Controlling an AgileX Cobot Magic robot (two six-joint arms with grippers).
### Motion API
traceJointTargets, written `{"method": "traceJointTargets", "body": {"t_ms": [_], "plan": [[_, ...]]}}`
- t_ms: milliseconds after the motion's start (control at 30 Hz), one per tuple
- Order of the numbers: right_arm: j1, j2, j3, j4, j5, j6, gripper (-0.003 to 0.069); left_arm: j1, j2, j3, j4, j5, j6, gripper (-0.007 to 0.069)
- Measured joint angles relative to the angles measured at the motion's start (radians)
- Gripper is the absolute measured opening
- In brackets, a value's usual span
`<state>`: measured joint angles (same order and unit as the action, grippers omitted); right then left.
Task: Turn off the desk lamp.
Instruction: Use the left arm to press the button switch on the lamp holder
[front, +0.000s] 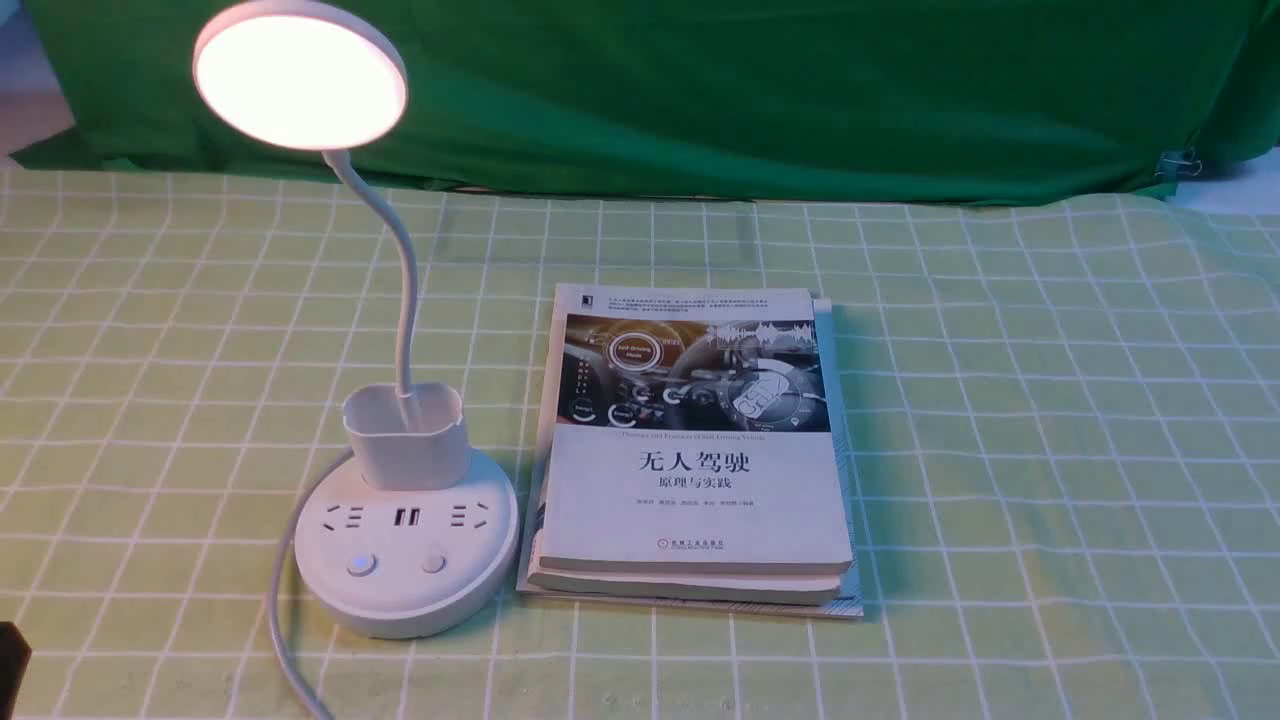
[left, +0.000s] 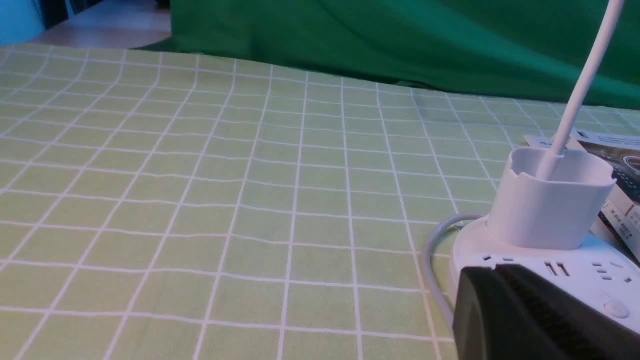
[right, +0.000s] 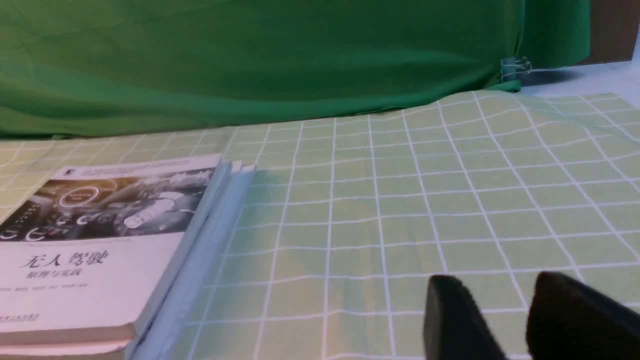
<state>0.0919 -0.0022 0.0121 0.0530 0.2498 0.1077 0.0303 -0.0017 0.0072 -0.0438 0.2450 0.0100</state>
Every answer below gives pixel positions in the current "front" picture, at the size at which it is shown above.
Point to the white desk lamp with sockets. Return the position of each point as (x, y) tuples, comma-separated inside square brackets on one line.
[(416, 530)]

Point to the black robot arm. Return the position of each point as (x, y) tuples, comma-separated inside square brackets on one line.
[(15, 653)]

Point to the white self-driving textbook on top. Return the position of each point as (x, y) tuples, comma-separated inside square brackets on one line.
[(700, 490)]

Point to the bottom thin book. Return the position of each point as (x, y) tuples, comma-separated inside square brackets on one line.
[(850, 590)]

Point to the green backdrop cloth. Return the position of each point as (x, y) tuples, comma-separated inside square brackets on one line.
[(963, 102)]

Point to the green checkered tablecloth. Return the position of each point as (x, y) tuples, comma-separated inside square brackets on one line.
[(1061, 433)]

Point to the metal binder clip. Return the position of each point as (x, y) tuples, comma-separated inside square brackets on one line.
[(1179, 165)]

